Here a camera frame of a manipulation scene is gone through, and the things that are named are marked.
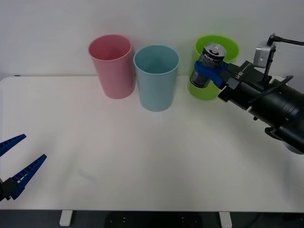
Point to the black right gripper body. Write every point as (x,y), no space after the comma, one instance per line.
(249,83)

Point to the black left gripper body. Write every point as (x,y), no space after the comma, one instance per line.
(3,191)

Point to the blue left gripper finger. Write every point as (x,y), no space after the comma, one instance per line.
(26,174)
(12,142)

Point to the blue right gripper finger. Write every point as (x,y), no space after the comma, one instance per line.
(213,75)
(226,67)

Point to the black drink can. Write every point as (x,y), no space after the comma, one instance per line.
(211,58)

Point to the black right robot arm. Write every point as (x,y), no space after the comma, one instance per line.
(285,109)

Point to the green plastic waste bin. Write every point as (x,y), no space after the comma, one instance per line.
(204,93)

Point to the white table leg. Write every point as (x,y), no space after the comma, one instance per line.
(65,218)
(225,219)

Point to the pale blue plastic waste bin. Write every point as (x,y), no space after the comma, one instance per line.
(156,92)

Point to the pink plastic waste bin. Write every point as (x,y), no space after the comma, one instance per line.
(116,78)

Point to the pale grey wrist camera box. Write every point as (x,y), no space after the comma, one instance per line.
(262,55)

